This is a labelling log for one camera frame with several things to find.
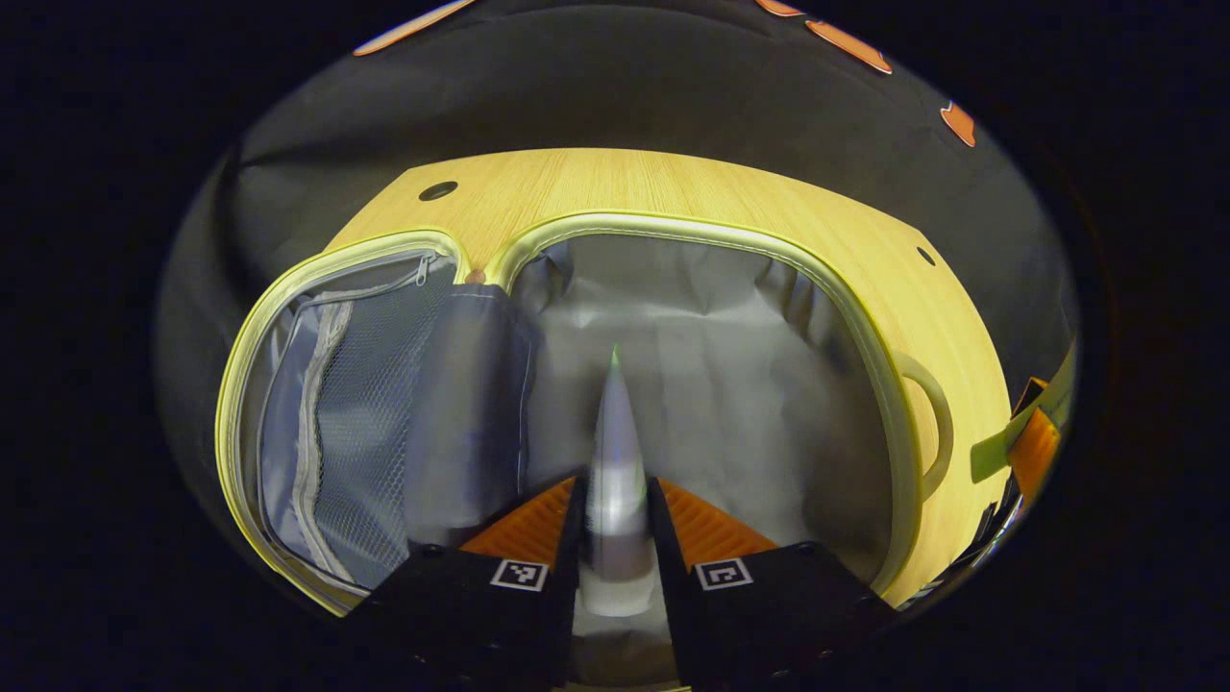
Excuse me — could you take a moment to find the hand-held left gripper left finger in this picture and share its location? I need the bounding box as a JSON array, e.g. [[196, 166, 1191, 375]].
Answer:
[[346, 475, 590, 692]]

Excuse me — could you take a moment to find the pale yellow suitcase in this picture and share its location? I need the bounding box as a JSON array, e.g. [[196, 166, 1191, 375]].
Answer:
[[215, 211, 957, 687]]

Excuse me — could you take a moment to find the black backdrop cloth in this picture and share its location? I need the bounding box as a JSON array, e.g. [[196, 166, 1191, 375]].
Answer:
[[154, 0, 1082, 539]]

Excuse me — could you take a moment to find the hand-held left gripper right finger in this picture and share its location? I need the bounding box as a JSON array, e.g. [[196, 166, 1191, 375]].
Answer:
[[646, 476, 897, 691]]

